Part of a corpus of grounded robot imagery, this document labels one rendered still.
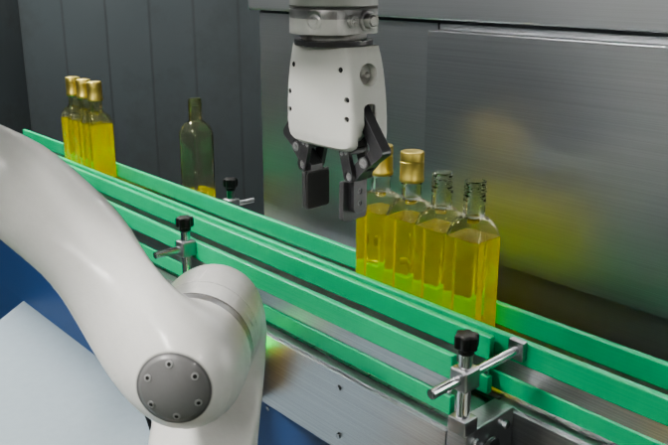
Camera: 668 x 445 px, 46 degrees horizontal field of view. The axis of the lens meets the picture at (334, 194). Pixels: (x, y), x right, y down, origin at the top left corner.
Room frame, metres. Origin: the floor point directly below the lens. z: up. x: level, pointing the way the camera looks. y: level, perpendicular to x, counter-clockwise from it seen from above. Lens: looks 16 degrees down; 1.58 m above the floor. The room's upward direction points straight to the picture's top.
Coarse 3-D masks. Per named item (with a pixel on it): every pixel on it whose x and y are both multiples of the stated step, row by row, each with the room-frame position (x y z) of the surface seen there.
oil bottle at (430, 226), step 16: (432, 208) 1.04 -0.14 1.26; (416, 224) 1.04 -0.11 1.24; (432, 224) 1.02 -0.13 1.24; (448, 224) 1.02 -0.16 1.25; (416, 240) 1.04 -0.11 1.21; (432, 240) 1.02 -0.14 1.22; (416, 256) 1.04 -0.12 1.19; (432, 256) 1.02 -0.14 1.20; (416, 272) 1.04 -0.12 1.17; (432, 272) 1.02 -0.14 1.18; (416, 288) 1.04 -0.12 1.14; (432, 288) 1.02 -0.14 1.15
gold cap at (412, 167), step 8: (408, 152) 1.08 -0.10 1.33; (416, 152) 1.08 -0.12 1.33; (408, 160) 1.08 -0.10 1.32; (416, 160) 1.07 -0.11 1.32; (400, 168) 1.09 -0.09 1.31; (408, 168) 1.07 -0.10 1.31; (416, 168) 1.07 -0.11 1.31; (400, 176) 1.09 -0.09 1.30; (408, 176) 1.07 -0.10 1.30; (416, 176) 1.07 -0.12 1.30
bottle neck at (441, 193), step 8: (432, 176) 1.04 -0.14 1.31; (440, 176) 1.03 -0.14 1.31; (448, 176) 1.03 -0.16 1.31; (432, 184) 1.04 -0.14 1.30; (440, 184) 1.03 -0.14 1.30; (448, 184) 1.03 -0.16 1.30; (432, 192) 1.04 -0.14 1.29; (440, 192) 1.03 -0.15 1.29; (448, 192) 1.03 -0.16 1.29; (432, 200) 1.04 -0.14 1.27; (440, 200) 1.03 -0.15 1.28; (448, 200) 1.03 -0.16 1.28; (440, 208) 1.03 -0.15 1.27; (448, 208) 1.03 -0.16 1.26
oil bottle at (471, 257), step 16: (464, 224) 0.99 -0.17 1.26; (480, 224) 0.98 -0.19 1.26; (496, 224) 1.00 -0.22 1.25; (448, 240) 1.00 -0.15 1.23; (464, 240) 0.98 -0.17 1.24; (480, 240) 0.97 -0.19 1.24; (496, 240) 0.99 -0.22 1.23; (448, 256) 1.00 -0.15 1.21; (464, 256) 0.98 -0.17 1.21; (480, 256) 0.97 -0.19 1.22; (496, 256) 0.99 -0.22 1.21; (448, 272) 1.00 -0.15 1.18; (464, 272) 0.98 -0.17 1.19; (480, 272) 0.97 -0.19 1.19; (496, 272) 1.00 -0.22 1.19; (448, 288) 1.00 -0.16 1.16; (464, 288) 0.98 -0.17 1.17; (480, 288) 0.97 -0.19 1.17; (496, 288) 1.00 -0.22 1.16; (448, 304) 0.99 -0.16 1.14; (464, 304) 0.97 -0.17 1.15; (480, 304) 0.97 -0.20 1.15; (480, 320) 0.98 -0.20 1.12
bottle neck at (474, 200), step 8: (464, 184) 1.00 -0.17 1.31; (472, 184) 0.99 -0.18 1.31; (480, 184) 0.99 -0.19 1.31; (464, 192) 1.00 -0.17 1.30; (472, 192) 0.99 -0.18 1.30; (480, 192) 0.99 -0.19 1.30; (464, 200) 1.00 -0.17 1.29; (472, 200) 0.99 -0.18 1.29; (480, 200) 0.99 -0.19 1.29; (464, 208) 1.00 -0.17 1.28; (472, 208) 0.99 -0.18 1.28; (480, 208) 0.99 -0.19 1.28; (464, 216) 1.00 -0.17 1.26; (472, 216) 0.99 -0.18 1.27; (480, 216) 0.99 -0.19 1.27
